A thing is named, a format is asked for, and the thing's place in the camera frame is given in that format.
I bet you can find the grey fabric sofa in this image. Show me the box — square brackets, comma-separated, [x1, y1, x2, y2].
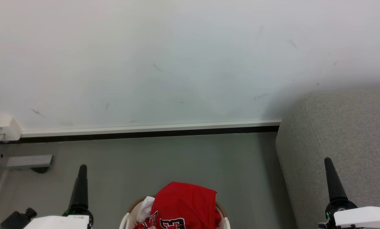
[275, 87, 380, 229]

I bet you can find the grey metal stand base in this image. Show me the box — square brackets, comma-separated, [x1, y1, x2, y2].
[0, 132, 53, 174]

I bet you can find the red jersey with number print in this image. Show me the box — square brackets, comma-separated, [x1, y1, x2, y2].
[134, 181, 222, 229]

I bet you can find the white plastic laundry basket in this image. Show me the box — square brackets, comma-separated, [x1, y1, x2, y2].
[119, 196, 231, 229]

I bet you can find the white wall power adapter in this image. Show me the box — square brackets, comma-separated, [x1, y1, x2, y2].
[0, 115, 22, 142]

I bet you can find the white and black baseboard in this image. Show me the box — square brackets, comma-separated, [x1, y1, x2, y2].
[0, 119, 282, 144]

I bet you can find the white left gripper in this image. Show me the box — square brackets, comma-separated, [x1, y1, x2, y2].
[24, 164, 94, 229]

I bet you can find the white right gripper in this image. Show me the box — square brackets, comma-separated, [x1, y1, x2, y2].
[318, 157, 380, 229]

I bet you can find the white cloth garment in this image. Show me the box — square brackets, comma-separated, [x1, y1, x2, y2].
[136, 196, 156, 223]

